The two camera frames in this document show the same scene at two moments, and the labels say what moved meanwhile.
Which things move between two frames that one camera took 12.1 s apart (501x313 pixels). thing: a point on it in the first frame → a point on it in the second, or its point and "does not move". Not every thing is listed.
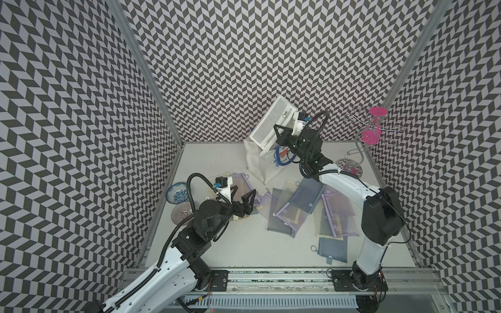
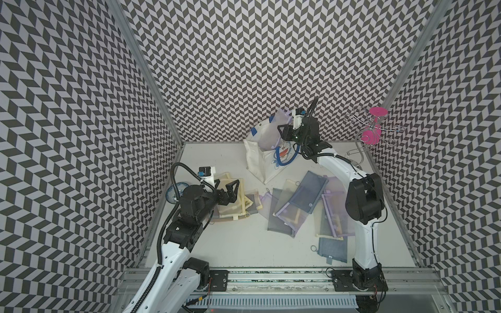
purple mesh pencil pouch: (292, 216) does not move
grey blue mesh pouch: (306, 194) does not move
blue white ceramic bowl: (177, 193) does not move
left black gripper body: (237, 209) → (212, 199)
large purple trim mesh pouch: (244, 187) → (270, 135)
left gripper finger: (245, 199) → (230, 195)
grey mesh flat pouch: (275, 223) does not move
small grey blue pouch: (333, 249) does not move
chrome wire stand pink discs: (370, 130) does not move
